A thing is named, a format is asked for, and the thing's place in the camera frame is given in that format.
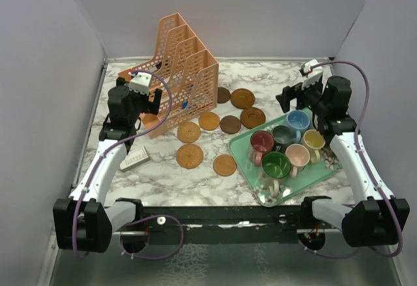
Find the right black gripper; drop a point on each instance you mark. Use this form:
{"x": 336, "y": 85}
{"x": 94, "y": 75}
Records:
{"x": 290, "y": 93}

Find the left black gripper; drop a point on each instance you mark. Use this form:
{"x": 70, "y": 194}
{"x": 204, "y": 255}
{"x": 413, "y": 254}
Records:
{"x": 150, "y": 107}

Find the brown ringed wooden coaster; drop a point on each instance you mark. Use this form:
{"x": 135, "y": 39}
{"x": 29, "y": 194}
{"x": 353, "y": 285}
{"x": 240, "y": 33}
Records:
{"x": 242, "y": 98}

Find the peach mesh file organizer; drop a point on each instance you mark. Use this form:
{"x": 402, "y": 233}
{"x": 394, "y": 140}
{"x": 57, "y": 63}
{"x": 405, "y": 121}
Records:
{"x": 189, "y": 70}

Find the dark brown wooden coaster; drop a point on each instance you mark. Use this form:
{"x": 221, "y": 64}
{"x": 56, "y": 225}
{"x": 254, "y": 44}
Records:
{"x": 223, "y": 95}

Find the dark walnut coaster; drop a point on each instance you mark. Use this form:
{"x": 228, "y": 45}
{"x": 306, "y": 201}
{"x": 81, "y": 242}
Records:
{"x": 230, "y": 124}

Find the light wooden coaster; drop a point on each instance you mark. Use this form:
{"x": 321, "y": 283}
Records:
{"x": 224, "y": 165}
{"x": 209, "y": 121}

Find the mint green tray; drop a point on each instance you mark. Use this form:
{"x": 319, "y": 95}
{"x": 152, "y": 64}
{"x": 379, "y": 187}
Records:
{"x": 310, "y": 176}

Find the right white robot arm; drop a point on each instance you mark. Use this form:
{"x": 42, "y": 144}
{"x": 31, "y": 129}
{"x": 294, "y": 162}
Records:
{"x": 378, "y": 217}

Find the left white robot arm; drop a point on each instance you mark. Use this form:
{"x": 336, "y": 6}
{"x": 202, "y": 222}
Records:
{"x": 82, "y": 222}

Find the woven rattan coaster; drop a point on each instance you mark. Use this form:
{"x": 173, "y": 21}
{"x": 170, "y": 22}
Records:
{"x": 189, "y": 156}
{"x": 188, "y": 132}

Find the light wooden front coaster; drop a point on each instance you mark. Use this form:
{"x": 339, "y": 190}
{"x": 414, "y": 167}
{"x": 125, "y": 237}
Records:
{"x": 224, "y": 165}

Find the light blue mug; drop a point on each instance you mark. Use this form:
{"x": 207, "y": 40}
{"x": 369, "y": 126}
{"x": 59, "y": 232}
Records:
{"x": 298, "y": 122}

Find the grey mug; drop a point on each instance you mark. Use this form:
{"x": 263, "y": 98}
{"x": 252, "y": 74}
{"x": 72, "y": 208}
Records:
{"x": 283, "y": 138}

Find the yellow mug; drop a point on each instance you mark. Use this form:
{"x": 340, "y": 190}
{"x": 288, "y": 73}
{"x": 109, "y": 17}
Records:
{"x": 314, "y": 142}

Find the red pink mug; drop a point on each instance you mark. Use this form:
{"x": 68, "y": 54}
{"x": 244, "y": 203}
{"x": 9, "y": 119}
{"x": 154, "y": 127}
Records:
{"x": 261, "y": 143}

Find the small silver card box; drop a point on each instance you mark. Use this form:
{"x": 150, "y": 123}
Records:
{"x": 134, "y": 158}

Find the green mug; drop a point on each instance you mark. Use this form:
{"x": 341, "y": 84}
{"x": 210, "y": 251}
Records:
{"x": 274, "y": 170}

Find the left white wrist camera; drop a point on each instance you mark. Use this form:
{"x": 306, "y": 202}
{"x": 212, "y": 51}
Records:
{"x": 140, "y": 83}

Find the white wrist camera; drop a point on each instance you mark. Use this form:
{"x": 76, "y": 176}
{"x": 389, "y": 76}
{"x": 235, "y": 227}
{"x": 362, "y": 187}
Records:
{"x": 312, "y": 73}
{"x": 140, "y": 83}

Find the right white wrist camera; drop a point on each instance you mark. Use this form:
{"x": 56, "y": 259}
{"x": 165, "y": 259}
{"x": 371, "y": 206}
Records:
{"x": 312, "y": 73}

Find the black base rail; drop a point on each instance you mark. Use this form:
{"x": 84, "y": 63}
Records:
{"x": 219, "y": 225}

